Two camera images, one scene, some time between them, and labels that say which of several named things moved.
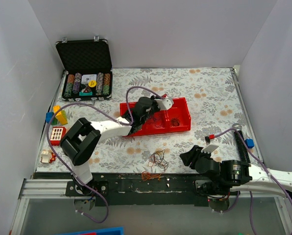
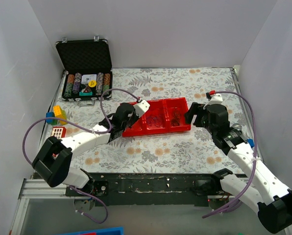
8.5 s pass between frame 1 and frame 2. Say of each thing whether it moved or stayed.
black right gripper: moved
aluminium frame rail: stayed
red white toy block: stayed
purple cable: moved
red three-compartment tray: stayed
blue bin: stayed
